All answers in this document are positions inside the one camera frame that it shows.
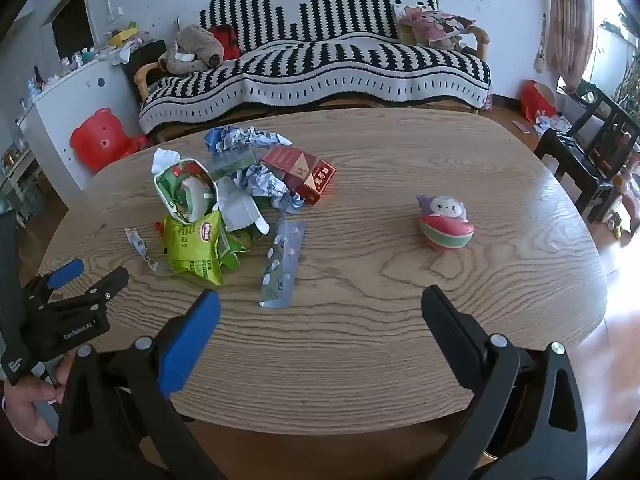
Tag blue white paper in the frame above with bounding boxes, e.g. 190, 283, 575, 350
235, 165, 305, 211
202, 126, 292, 157

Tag small candy wrapper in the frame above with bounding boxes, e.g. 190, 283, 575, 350
125, 227, 160, 272

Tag green clear wrapper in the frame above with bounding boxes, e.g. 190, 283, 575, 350
209, 150, 264, 179

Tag red bear-shaped stool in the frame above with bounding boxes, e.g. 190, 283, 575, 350
69, 107, 151, 173

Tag red cloth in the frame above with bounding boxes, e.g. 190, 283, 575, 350
209, 25, 242, 61

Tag potted plant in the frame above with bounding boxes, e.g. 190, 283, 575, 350
612, 57, 640, 123

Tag brown plush toy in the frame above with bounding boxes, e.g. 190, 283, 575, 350
159, 25, 225, 73

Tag white paper scraps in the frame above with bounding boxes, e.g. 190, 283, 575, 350
534, 112, 572, 137

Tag pink squishy toy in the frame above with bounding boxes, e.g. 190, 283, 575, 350
416, 194, 475, 251

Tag black white striped blanket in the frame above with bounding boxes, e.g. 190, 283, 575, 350
137, 0, 493, 133

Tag red bag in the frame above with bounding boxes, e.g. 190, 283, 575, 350
520, 80, 558, 122

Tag white tissue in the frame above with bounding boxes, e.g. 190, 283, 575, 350
215, 180, 271, 235

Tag white green snack bag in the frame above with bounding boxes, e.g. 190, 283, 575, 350
152, 149, 221, 224

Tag black wooden chair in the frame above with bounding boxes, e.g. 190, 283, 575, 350
534, 82, 640, 224

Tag silver blister pack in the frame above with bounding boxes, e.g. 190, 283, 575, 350
257, 220, 307, 310

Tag white cabinet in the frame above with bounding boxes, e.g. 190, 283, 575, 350
17, 57, 146, 192

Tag pink cartoon cushion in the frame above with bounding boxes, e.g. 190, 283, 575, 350
395, 4, 477, 51

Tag row of small bottles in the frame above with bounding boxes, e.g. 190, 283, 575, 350
27, 47, 108, 93

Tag shelf rack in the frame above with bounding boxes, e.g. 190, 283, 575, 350
0, 125, 48, 227

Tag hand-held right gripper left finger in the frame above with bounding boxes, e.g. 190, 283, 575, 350
54, 289, 226, 480

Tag patterned curtain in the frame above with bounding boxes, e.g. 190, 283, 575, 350
550, 0, 597, 93

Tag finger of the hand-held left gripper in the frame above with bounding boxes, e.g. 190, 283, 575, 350
47, 266, 130, 311
25, 258, 85, 306

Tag wooden frame sofa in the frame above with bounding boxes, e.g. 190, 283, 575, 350
134, 25, 496, 142

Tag person's left hand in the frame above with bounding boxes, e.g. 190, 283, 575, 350
0, 354, 75, 445

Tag pink plastic toy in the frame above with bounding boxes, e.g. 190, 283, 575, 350
602, 157, 640, 238

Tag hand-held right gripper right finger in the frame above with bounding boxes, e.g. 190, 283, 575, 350
421, 285, 588, 480

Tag red cardboard box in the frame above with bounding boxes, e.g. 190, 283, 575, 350
292, 159, 337, 206
260, 146, 321, 186

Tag green snack packet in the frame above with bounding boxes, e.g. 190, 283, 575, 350
162, 210, 242, 287

